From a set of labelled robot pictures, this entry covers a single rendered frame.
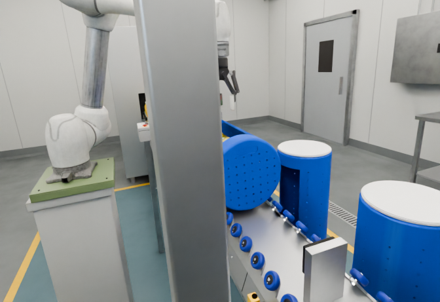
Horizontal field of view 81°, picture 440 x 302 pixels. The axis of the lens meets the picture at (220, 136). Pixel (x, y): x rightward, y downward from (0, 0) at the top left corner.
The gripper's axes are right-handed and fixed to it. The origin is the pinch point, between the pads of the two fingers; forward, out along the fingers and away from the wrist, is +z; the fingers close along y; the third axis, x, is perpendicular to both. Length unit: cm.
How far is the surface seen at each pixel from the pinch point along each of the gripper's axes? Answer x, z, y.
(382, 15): 191, -74, 320
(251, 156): -25.4, 15.1, 1.5
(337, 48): 265, -36, 314
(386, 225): -57, 32, 30
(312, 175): -7, 39, 44
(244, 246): -45, 35, -11
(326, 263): -67, 27, -1
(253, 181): -25.4, 25.0, 2.0
